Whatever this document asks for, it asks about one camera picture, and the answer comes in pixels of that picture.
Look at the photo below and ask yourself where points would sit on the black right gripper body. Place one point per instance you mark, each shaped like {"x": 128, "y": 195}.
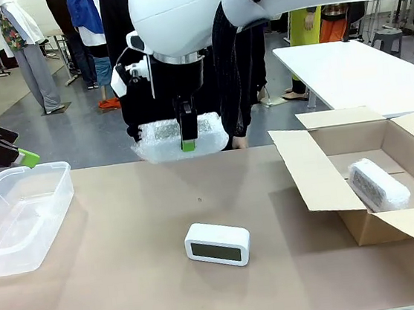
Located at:
{"x": 177, "y": 78}

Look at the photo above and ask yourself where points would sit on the clear bubble-wrapped clock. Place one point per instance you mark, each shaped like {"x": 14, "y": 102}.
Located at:
{"x": 211, "y": 139}

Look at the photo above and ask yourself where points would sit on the opaque bubble-wrapped clock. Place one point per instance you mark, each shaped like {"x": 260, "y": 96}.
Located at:
{"x": 378, "y": 184}

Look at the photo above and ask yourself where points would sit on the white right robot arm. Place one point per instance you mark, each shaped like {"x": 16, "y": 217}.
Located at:
{"x": 191, "y": 18}

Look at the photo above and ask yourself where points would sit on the person's left forearm black sleeve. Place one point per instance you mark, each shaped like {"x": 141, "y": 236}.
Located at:
{"x": 255, "y": 74}

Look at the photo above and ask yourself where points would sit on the white unwrapped digital clock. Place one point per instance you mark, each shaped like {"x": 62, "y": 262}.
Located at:
{"x": 217, "y": 241}

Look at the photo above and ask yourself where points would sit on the person's left hand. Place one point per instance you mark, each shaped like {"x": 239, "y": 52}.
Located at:
{"x": 241, "y": 143}

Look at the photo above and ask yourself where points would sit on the clear plastic container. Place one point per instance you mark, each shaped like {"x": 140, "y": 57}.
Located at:
{"x": 20, "y": 221}

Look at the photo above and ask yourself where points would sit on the orange object on floor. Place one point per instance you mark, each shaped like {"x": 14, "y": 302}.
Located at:
{"x": 108, "y": 103}

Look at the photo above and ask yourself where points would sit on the person in black hoodie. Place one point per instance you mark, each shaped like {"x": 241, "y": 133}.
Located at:
{"x": 119, "y": 23}

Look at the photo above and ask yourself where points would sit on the background person blue jacket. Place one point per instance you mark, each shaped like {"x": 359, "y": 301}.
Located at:
{"x": 87, "y": 22}

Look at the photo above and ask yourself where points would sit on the background person yellow skirt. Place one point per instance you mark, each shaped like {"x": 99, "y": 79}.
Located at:
{"x": 303, "y": 28}

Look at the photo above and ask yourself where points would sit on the brown cardboard box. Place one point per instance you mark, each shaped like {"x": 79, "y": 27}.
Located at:
{"x": 317, "y": 172}

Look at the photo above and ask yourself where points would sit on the grey metal stool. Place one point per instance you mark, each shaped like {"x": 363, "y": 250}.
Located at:
{"x": 387, "y": 39}

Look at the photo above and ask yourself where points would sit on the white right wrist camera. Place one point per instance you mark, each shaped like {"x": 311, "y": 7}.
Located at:
{"x": 120, "y": 80}

